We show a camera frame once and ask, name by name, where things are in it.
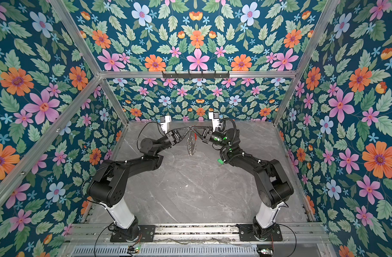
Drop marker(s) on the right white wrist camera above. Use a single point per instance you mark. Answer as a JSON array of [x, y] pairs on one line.
[[215, 118]]

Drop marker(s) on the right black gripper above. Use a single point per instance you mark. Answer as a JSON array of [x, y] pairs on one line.
[[205, 139]]

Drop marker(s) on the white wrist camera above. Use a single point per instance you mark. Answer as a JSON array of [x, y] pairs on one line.
[[164, 122], [215, 118]]

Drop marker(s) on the white perforated cable duct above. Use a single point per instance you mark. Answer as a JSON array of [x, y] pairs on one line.
[[166, 251]]

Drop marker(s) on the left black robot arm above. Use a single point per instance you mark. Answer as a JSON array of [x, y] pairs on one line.
[[109, 185]]

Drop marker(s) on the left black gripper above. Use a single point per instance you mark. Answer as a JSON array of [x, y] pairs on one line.
[[173, 137]]

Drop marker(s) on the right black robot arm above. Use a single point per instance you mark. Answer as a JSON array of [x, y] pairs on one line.
[[273, 185]]

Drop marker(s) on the black hook rail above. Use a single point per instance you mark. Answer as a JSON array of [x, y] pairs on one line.
[[195, 75]]

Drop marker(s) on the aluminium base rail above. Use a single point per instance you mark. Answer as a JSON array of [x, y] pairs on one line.
[[300, 233]]

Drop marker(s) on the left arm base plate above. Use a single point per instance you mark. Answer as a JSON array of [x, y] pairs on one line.
[[135, 233]]

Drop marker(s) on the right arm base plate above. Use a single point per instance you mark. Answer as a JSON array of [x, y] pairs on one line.
[[255, 233]]

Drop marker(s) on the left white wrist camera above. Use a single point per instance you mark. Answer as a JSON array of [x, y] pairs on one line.
[[164, 122]]

